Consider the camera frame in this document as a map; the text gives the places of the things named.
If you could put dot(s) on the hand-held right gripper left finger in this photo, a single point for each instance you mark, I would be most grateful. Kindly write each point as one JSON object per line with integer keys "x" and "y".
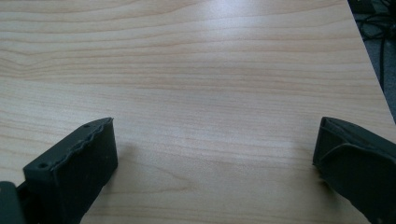
{"x": 81, "y": 168}

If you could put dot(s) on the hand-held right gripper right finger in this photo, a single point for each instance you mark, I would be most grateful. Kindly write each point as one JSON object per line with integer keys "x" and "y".
{"x": 358, "y": 168}

